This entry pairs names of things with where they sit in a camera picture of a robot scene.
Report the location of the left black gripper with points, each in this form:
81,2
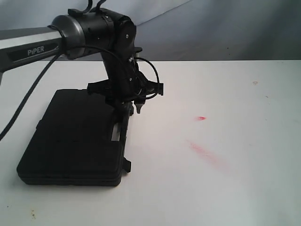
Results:
125,83

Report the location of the black plastic tool case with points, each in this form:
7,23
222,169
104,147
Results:
79,141

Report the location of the left silver black robot arm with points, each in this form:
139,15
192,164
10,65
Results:
77,35

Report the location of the grey backdrop cloth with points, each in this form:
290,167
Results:
187,30

